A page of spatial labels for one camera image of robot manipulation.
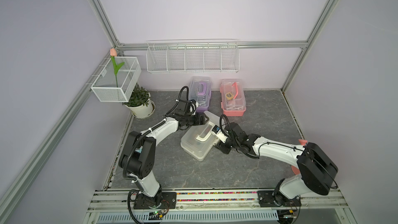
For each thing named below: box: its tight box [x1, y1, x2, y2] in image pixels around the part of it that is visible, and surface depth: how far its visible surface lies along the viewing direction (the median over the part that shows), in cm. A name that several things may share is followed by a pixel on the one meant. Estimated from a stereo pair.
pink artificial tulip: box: [109, 47, 125, 88], surface depth 86 cm
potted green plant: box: [122, 82, 156, 119], surface depth 97 cm
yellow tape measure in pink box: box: [225, 91, 234, 101], surface depth 110 cm
